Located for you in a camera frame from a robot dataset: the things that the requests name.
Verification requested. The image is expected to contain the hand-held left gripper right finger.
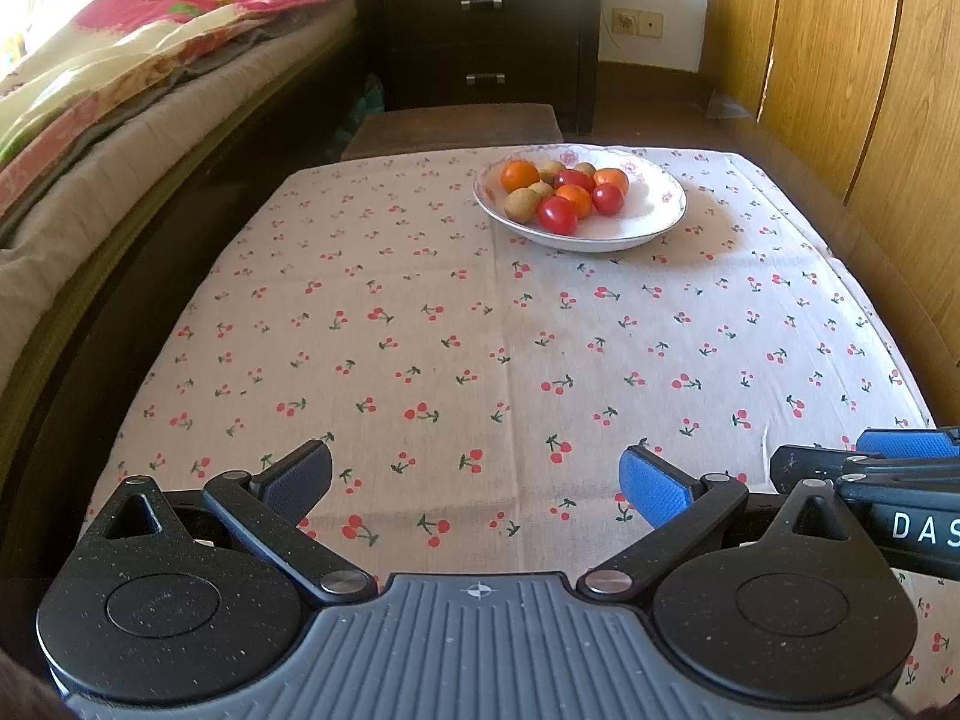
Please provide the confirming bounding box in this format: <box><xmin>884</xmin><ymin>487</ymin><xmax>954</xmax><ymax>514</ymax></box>
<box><xmin>577</xmin><ymin>445</ymin><xmax>865</xmax><ymax>602</ymax></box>

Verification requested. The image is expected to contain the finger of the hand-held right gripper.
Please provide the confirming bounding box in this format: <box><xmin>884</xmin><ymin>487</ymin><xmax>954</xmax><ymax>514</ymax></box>
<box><xmin>770</xmin><ymin>445</ymin><xmax>960</xmax><ymax>496</ymax></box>
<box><xmin>857</xmin><ymin>426</ymin><xmax>960</xmax><ymax>461</ymax></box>

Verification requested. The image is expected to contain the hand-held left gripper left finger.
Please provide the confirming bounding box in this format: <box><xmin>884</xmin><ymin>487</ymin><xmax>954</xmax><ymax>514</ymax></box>
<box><xmin>81</xmin><ymin>439</ymin><xmax>377</xmax><ymax>606</ymax></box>

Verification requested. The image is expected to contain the white floral rim plate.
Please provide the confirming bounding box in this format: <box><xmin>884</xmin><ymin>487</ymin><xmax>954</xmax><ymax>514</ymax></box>
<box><xmin>472</xmin><ymin>144</ymin><xmax>687</xmax><ymax>254</ymax></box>

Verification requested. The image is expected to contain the cherry print tablecloth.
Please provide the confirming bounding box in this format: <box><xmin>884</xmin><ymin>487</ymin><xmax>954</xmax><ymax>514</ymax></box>
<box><xmin>86</xmin><ymin>144</ymin><xmax>947</xmax><ymax>691</ymax></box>

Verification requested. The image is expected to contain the bed with floral blanket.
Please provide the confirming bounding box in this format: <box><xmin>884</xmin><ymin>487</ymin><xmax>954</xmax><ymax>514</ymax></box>
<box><xmin>0</xmin><ymin>0</ymin><xmax>362</xmax><ymax>395</ymax></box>

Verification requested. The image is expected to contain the wooden wardrobe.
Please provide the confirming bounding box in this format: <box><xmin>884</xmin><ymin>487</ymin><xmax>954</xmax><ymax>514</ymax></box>
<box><xmin>701</xmin><ymin>0</ymin><xmax>960</xmax><ymax>432</ymax></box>

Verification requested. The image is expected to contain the brown wooden stool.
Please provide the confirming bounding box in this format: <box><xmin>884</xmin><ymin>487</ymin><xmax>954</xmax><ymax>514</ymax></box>
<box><xmin>341</xmin><ymin>103</ymin><xmax>564</xmax><ymax>163</ymax></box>

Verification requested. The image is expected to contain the green bag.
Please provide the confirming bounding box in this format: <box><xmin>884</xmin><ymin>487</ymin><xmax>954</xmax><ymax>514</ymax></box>
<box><xmin>352</xmin><ymin>75</ymin><xmax>385</xmax><ymax>130</ymax></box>

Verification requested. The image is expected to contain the dark nightstand drawer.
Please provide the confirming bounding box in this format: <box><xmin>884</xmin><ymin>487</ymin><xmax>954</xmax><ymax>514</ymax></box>
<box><xmin>382</xmin><ymin>45</ymin><xmax>590</xmax><ymax>117</ymax></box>
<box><xmin>382</xmin><ymin>0</ymin><xmax>590</xmax><ymax>46</ymax></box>

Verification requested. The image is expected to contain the floral blanket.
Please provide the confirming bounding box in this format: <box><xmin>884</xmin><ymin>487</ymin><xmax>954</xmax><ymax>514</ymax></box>
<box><xmin>0</xmin><ymin>0</ymin><xmax>362</xmax><ymax>190</ymax></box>

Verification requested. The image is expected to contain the dark wooden nightstand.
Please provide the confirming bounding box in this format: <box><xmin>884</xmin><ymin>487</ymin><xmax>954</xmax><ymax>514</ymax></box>
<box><xmin>356</xmin><ymin>0</ymin><xmax>604</xmax><ymax>137</ymax></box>

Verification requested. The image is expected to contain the beige wall socket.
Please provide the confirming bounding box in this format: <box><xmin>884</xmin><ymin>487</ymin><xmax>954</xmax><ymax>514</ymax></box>
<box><xmin>611</xmin><ymin>7</ymin><xmax>665</xmax><ymax>39</ymax></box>

